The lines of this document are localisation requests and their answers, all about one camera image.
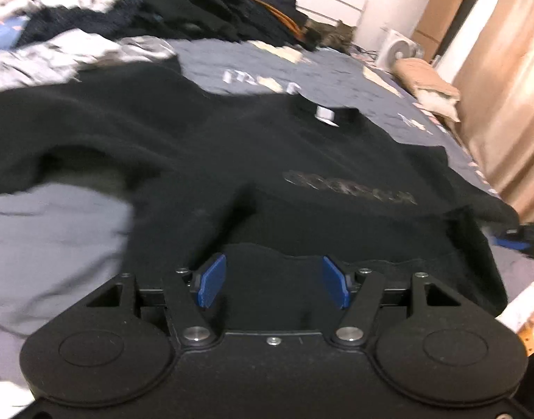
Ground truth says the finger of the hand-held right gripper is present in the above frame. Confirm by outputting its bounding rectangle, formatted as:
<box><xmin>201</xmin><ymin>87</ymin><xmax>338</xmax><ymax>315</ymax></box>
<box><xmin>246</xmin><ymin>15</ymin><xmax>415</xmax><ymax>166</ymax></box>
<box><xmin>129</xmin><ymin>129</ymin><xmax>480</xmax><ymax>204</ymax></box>
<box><xmin>485</xmin><ymin>223</ymin><xmax>534</xmax><ymax>265</ymax></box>

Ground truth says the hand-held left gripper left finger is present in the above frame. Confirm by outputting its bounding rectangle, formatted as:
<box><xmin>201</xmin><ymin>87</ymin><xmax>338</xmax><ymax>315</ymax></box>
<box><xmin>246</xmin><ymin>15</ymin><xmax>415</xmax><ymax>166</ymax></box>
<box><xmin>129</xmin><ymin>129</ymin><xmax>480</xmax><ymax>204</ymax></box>
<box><xmin>86</xmin><ymin>253</ymin><xmax>227</xmax><ymax>347</ymax></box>

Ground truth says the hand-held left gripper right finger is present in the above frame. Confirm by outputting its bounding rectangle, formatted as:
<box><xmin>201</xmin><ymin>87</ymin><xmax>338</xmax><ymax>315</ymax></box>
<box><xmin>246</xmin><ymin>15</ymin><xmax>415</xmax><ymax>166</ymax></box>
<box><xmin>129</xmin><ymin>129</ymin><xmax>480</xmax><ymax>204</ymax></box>
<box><xmin>323</xmin><ymin>255</ymin><xmax>462</xmax><ymax>347</ymax></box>

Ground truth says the black sweatshirt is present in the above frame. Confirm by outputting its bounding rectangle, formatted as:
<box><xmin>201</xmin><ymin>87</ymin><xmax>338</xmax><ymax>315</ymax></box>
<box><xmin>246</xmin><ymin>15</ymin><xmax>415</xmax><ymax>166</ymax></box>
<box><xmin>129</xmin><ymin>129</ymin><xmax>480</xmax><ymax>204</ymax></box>
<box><xmin>0</xmin><ymin>59</ymin><xmax>521</xmax><ymax>332</ymax></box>

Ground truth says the pile of dark clothes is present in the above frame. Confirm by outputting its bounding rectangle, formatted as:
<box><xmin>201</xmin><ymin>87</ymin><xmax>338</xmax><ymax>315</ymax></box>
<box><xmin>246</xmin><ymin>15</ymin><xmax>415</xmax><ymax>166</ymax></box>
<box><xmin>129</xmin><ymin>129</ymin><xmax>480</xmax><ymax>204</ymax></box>
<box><xmin>136</xmin><ymin>0</ymin><xmax>320</xmax><ymax>51</ymax></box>

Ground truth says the beige curtain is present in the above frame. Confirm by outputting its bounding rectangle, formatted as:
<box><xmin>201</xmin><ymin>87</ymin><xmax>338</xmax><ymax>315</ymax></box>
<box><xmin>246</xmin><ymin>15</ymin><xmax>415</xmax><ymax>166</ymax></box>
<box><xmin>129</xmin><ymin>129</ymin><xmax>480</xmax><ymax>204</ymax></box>
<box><xmin>452</xmin><ymin>0</ymin><xmax>534</xmax><ymax>223</ymax></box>

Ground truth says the beige quilted cushion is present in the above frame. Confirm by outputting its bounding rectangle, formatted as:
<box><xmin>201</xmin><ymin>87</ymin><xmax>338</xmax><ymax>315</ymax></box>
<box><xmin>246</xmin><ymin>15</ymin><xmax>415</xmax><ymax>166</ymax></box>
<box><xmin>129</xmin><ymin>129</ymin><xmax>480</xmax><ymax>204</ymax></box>
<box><xmin>393</xmin><ymin>58</ymin><xmax>462</xmax><ymax>123</ymax></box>

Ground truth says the grey quilted fish-print bedspread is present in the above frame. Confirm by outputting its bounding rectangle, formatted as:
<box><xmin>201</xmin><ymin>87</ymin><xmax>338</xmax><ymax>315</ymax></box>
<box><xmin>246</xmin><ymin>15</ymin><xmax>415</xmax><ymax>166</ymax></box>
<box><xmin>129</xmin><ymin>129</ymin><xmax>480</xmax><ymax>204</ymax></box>
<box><xmin>0</xmin><ymin>37</ymin><xmax>534</xmax><ymax>337</ymax></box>

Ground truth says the white desk fan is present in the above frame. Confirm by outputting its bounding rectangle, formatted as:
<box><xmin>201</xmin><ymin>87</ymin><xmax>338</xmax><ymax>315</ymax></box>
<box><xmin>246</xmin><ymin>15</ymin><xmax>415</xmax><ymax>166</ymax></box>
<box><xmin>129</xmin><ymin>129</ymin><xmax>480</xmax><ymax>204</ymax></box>
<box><xmin>375</xmin><ymin>28</ymin><xmax>425</xmax><ymax>71</ymax></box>

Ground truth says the black framed board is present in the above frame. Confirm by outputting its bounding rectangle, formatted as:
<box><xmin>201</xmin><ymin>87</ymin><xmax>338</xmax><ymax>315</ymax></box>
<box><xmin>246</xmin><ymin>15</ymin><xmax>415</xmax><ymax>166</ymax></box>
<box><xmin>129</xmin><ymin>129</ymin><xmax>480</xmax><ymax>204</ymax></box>
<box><xmin>433</xmin><ymin>0</ymin><xmax>481</xmax><ymax>64</ymax></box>

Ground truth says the white garment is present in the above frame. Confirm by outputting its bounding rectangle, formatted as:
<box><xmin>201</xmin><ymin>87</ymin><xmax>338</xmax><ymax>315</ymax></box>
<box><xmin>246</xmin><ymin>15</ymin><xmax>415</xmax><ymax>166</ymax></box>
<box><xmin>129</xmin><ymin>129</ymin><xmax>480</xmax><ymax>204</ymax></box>
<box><xmin>44</xmin><ymin>30</ymin><xmax>180</xmax><ymax>68</ymax></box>

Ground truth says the rolled tan mat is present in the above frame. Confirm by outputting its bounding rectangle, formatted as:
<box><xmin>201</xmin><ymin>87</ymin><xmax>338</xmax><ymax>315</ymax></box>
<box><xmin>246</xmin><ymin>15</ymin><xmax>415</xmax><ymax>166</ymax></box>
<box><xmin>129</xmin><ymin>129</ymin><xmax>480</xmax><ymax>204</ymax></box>
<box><xmin>413</xmin><ymin>0</ymin><xmax>477</xmax><ymax>59</ymax></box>

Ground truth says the tabby cat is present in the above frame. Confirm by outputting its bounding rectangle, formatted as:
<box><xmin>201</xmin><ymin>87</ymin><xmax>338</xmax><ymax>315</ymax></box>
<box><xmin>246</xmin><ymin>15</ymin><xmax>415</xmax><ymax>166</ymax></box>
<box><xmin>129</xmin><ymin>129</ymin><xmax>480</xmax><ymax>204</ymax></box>
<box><xmin>304</xmin><ymin>20</ymin><xmax>357</xmax><ymax>55</ymax></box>

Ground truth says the navy dotted garment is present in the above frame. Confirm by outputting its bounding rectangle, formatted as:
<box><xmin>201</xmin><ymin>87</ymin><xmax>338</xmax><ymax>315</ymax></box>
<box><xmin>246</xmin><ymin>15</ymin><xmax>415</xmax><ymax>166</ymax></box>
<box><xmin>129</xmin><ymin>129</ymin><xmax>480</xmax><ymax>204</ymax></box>
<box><xmin>14</xmin><ymin>0</ymin><xmax>154</xmax><ymax>46</ymax></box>

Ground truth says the blue quilted pillow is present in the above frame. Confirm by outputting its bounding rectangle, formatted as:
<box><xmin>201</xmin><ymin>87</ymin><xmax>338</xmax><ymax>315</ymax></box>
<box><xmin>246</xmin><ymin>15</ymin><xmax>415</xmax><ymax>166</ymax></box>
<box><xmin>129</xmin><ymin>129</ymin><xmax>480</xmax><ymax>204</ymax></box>
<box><xmin>0</xmin><ymin>15</ymin><xmax>32</xmax><ymax>49</ymax></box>

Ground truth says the orange strap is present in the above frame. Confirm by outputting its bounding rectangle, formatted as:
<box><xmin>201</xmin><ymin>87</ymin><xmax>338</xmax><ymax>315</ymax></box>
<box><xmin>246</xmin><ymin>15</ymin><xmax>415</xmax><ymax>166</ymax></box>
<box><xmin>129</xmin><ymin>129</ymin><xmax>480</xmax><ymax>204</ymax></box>
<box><xmin>254</xmin><ymin>0</ymin><xmax>307</xmax><ymax>38</ymax></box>

